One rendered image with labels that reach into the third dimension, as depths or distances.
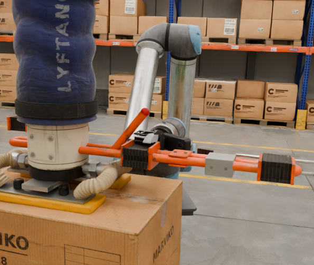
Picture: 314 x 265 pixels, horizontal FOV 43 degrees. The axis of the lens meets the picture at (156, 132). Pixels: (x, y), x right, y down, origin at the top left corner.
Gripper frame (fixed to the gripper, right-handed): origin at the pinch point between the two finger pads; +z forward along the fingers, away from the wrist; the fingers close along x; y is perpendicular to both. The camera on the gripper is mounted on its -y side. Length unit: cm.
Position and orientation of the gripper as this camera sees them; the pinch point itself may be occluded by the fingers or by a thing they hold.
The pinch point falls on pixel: (147, 154)
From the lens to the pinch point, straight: 106.2
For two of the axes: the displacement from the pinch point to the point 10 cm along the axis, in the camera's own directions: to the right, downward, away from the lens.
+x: 0.4, -9.8, -2.1
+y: -9.6, -1.0, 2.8
